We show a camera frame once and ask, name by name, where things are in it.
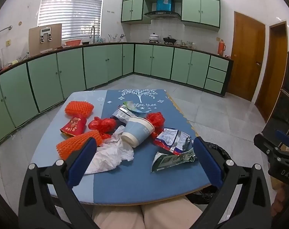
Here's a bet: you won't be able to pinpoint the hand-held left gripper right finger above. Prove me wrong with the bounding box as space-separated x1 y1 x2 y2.
193 136 271 229

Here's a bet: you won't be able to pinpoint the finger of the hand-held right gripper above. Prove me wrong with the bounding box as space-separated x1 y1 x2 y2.
275 129 289 149
253 133 282 159

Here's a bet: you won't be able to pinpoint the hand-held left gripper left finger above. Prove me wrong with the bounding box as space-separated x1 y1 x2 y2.
18 137 98 229

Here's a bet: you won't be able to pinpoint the black trash bin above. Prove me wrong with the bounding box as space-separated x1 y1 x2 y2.
185 142 233 205

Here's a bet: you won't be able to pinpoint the red plastic bag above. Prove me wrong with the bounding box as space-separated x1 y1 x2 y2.
146 112 165 139
88 116 118 140

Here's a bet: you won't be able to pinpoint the light blue snack packet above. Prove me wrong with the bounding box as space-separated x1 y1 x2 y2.
122 101 151 114

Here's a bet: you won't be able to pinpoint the person's right hand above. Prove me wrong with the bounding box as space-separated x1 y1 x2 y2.
271 186 289 218

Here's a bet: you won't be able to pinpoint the orange foam fruit net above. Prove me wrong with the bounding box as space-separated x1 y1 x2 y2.
64 101 94 119
56 130 104 161

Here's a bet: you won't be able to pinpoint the white crumpled tissue paper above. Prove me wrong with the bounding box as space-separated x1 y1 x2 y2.
84 125 135 174

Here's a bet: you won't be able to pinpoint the light blue table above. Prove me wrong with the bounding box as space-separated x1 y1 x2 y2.
30 89 213 207

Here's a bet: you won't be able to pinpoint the green and silver wrapper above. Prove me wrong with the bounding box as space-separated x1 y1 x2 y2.
151 147 197 173

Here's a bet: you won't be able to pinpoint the red printed paper packet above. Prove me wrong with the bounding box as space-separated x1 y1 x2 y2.
60 114 87 138

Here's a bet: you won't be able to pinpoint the red and silver snack bag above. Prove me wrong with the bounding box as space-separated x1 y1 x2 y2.
152 127 192 155

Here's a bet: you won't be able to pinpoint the black glass cabinet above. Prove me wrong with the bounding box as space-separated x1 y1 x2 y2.
261 51 289 148

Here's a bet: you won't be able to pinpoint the blue printed table mat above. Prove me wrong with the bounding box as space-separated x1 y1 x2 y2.
93 89 212 207

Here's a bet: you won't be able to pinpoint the silver snack wrapper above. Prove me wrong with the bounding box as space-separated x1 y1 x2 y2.
110 105 138 124

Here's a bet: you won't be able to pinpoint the blue paper cup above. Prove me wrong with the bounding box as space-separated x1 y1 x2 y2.
121 117 155 148

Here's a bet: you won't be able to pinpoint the wooden door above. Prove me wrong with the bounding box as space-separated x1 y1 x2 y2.
254 21 288 123
226 11 266 102

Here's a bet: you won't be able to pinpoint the person's beige pants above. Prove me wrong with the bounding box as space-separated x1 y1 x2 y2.
92 196 204 229

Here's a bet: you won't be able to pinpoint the green base cabinets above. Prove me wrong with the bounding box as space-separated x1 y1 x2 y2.
0 43 234 144

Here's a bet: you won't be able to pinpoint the red thermos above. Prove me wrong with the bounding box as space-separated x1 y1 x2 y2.
217 39 226 55

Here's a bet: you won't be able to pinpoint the row of glass jars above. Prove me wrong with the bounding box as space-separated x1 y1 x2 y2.
176 39 198 49

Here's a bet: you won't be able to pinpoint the cardboard sheet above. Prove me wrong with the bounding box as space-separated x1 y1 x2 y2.
28 23 62 57

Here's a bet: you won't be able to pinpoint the black wok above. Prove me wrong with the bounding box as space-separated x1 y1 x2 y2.
163 35 178 45

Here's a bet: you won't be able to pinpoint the white window blind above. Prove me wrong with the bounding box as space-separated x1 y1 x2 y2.
38 0 105 40

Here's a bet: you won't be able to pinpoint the range hood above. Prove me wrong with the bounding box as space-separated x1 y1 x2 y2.
144 0 181 20

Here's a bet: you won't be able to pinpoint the green wall cabinets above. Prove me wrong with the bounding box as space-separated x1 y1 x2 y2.
121 0 221 32

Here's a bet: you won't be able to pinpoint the wall towel bar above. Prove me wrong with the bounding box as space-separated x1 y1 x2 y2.
0 25 13 37

